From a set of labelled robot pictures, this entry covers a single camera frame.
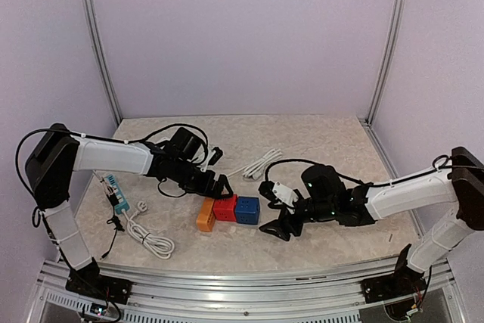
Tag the right aluminium corner post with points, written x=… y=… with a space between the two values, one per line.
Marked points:
x=388 y=52

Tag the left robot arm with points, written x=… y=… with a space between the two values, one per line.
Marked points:
x=61 y=152

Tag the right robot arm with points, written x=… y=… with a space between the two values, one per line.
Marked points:
x=456 y=179

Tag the aluminium front rail frame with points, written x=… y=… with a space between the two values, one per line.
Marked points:
x=315 y=295

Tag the left aluminium corner post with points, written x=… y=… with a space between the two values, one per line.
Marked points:
x=101 y=61

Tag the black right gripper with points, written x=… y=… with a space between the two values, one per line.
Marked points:
x=281 y=225

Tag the blue cube socket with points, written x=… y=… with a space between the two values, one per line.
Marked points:
x=247 y=210

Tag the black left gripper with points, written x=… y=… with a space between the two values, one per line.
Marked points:
x=206 y=190

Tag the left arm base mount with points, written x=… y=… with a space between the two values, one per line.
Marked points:
x=100 y=285

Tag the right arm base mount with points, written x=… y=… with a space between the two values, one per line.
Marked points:
x=393 y=283

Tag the orange USB socket block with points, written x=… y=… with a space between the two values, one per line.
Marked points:
x=206 y=217

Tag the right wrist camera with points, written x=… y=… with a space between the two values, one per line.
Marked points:
x=275 y=190

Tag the white plug adapter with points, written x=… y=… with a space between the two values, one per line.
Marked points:
x=215 y=153

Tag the teal power strip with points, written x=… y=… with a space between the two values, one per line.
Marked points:
x=123 y=205

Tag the red cube socket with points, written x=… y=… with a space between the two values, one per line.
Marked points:
x=224 y=209

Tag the black charger with thin cable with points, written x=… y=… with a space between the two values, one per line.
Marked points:
x=113 y=220

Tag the aluminium corner post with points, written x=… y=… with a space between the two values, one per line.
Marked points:
x=101 y=61
x=388 y=52

